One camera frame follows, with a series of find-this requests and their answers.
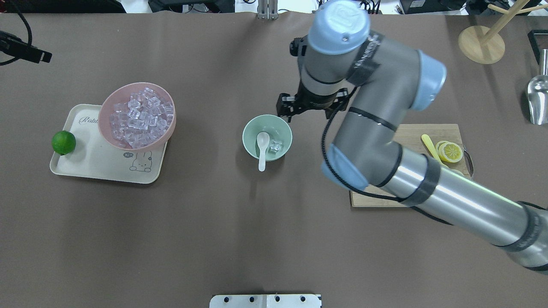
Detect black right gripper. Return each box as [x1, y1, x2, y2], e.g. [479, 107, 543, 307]
[276, 81, 350, 122]

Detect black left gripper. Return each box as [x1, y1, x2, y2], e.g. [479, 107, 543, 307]
[0, 31, 52, 64]

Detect white ceramic spoon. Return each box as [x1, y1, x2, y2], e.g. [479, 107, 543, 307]
[256, 131, 270, 172]

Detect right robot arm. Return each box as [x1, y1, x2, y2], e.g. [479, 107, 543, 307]
[276, 0, 548, 274]

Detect mint green bowl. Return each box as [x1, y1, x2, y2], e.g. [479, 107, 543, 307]
[241, 114, 293, 162]

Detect pink bowl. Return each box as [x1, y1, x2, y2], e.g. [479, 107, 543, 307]
[98, 82, 176, 151]

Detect clear ice cube pile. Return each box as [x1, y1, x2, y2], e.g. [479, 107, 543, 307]
[108, 86, 176, 149]

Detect metal ice scoop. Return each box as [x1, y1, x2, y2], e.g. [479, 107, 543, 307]
[527, 49, 548, 125]

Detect grey folded cloth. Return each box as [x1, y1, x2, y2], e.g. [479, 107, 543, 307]
[333, 30, 383, 68]

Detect green lime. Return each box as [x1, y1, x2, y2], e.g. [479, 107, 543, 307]
[51, 130, 76, 156]

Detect cream rabbit tray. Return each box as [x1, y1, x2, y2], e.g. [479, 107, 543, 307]
[49, 104, 167, 184]

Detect bamboo cutting board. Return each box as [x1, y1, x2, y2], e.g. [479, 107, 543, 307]
[349, 124, 465, 208]

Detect yellow plastic knife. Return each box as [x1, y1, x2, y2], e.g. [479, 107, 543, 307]
[421, 134, 443, 165]

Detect upper lemon slices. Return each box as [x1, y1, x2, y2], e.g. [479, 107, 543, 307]
[435, 140, 464, 163]

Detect wooden mug tree stand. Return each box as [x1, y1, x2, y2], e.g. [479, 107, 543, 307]
[458, 0, 548, 65]

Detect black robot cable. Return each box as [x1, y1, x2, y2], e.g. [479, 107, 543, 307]
[0, 0, 34, 67]

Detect metal frame post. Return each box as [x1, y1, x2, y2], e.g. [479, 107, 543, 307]
[256, 0, 279, 20]

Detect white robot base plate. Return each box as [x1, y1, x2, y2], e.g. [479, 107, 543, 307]
[209, 294, 323, 308]

